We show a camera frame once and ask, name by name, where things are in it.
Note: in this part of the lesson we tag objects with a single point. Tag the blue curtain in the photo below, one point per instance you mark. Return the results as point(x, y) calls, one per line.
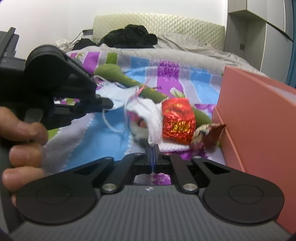
point(291, 77)

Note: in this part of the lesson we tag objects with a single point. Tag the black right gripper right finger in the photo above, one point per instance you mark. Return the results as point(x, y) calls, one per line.
point(203, 191)

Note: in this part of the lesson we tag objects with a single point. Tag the black clothes pile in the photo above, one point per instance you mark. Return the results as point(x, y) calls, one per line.
point(129, 37)

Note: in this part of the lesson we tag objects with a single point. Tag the small panda plush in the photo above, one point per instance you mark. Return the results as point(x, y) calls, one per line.
point(138, 128)

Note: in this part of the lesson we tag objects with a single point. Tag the green plush massage stick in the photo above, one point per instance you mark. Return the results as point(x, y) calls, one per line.
point(113, 73)

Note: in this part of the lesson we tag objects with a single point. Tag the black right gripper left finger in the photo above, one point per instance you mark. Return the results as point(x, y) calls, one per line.
point(69, 195)

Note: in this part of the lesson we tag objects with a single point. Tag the colourful striped floral blanket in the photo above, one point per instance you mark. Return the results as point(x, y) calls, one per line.
point(98, 135)

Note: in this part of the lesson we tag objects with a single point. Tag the brown candy packet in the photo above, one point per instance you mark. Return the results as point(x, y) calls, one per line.
point(206, 136)

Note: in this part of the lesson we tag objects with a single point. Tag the red foil candy wrapper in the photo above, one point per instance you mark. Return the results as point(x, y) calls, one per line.
point(179, 121)

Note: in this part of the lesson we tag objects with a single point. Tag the white face mask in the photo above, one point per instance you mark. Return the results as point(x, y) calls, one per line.
point(119, 96)

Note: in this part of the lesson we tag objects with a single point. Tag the grey duvet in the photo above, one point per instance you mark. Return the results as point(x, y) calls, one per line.
point(187, 50)

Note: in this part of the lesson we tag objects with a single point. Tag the white knitted sock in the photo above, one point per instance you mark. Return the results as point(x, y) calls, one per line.
point(152, 114)

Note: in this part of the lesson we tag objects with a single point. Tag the white crumpled cloth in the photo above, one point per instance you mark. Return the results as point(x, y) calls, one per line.
point(63, 44)

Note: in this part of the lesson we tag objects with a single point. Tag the pink cardboard box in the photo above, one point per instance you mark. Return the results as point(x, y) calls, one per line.
point(259, 137)

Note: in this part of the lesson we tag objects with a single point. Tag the grey wardrobe cabinet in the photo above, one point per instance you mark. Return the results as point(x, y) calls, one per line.
point(261, 32)

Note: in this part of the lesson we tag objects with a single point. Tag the person's left hand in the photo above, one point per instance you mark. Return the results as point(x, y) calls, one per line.
point(27, 155)

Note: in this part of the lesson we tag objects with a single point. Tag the cream quilted headboard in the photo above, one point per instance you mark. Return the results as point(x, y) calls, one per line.
point(158, 24)

